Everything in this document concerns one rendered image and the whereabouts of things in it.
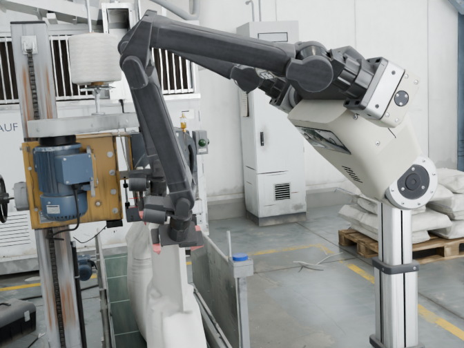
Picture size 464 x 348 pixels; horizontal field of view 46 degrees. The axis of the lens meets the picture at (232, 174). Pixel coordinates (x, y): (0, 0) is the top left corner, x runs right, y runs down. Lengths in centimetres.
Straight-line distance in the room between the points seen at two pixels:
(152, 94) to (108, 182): 87
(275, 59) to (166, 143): 33
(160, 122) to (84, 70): 63
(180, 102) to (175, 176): 350
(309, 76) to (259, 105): 457
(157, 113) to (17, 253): 379
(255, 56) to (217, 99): 506
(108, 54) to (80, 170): 39
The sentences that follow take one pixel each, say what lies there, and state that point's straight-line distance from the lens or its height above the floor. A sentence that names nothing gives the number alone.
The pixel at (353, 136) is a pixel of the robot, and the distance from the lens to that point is 136.
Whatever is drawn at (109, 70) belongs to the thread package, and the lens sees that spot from 183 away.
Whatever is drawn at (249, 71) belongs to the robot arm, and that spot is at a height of 153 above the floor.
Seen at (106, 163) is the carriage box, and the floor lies 124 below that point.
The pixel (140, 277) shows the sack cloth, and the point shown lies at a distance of 242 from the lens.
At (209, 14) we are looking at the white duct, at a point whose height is 219.
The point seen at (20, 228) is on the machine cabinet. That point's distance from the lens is 489.
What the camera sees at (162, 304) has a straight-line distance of 174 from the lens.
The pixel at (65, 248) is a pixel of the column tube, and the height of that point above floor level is 93.
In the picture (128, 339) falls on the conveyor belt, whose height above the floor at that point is 38.
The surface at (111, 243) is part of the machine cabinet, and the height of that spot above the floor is 21.
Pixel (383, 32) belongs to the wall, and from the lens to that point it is 706.
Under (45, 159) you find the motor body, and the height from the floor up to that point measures 129.
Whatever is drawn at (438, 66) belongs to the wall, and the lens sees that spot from 747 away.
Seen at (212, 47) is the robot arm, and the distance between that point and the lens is 116.
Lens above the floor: 148
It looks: 9 degrees down
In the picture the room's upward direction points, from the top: 3 degrees counter-clockwise
